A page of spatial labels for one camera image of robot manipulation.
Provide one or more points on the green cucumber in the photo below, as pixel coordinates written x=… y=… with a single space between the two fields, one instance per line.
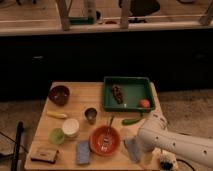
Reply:
x=131 y=121

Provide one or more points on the metal cup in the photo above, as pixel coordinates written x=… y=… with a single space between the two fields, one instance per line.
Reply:
x=91 y=114

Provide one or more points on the dark red bowl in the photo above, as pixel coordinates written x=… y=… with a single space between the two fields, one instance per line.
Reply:
x=59 y=95

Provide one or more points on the brown grape bunch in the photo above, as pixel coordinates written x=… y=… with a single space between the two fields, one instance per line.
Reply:
x=117 y=93

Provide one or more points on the black stand post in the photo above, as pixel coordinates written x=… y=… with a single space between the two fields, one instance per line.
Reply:
x=16 y=149

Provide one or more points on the white cup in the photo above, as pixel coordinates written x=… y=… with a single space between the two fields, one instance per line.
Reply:
x=70 y=127

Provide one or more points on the yellow banana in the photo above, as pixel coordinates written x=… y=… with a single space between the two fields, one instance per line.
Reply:
x=56 y=115

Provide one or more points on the blue sponge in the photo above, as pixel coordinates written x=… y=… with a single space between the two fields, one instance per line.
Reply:
x=83 y=152

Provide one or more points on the grey towel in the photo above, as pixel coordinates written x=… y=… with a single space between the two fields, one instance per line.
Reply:
x=134 y=151

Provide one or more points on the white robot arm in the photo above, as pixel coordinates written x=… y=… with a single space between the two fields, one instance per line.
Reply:
x=153 y=133

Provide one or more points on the metal fork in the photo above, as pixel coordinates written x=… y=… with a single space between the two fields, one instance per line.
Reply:
x=106 y=137

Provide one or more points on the orange bowl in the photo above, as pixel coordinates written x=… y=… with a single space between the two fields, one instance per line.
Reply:
x=96 y=141

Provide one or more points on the red tomato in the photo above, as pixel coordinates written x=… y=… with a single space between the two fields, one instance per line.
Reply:
x=144 y=103

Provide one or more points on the white dish brush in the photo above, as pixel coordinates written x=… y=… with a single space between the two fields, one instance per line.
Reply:
x=165 y=162

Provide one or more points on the green plastic tray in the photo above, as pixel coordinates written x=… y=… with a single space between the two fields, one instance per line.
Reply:
x=134 y=89

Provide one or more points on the brown wooden block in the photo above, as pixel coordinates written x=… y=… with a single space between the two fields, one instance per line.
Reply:
x=47 y=155

